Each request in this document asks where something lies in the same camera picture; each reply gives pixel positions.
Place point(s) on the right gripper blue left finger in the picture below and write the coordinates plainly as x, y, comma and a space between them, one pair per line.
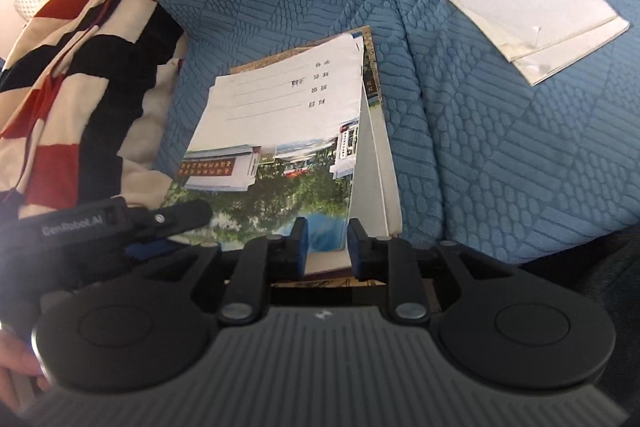
274, 258

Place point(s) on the orange and white book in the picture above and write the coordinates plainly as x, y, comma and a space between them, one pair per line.
327, 262

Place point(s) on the landscape photo brochure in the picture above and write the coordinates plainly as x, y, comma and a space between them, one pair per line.
274, 144
375, 194

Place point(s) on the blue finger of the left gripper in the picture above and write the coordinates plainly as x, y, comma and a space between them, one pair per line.
159, 248
169, 221

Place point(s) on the blue textured sofa cover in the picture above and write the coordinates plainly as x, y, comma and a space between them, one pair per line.
481, 157

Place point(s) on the striped red black white blanket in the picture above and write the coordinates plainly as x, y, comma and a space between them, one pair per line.
85, 94

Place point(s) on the person's left hand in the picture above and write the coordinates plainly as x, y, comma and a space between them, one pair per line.
18, 359

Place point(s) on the white sheet of paper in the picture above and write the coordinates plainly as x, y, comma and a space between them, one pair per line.
542, 37

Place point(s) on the painting cover book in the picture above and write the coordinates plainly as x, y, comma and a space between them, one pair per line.
341, 281

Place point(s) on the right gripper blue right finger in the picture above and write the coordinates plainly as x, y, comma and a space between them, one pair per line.
391, 261

